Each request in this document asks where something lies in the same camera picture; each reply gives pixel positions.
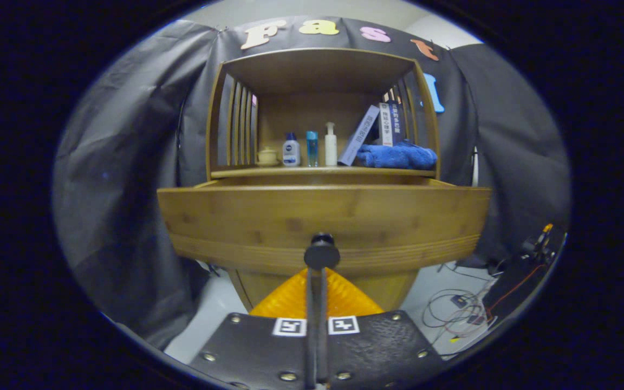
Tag black equipment with orange part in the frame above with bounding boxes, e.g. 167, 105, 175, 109
483, 223, 562, 326

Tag wooden drawer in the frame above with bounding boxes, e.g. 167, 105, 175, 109
157, 178, 492, 276

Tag wooden cabinet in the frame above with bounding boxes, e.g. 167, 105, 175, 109
205, 48, 441, 312

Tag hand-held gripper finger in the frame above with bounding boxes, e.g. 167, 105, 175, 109
188, 267, 318, 390
317, 267, 448, 390

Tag black round drawer knob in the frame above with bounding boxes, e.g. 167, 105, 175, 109
304, 233, 341, 271

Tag black backdrop cloth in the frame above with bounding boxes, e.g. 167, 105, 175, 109
52, 16, 571, 347

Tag lavender book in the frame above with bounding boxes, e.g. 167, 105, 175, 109
338, 105, 381, 166

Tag white pump bottle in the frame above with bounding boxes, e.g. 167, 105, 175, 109
325, 122, 338, 166

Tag tangled floor cables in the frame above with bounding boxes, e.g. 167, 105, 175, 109
422, 289, 494, 342

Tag white lotion bottle blue cap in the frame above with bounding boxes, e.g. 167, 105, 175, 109
283, 132, 301, 167

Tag blue folded towel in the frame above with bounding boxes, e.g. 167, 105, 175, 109
355, 140, 438, 171

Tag dark blue book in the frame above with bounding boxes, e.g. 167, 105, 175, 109
392, 100, 404, 144

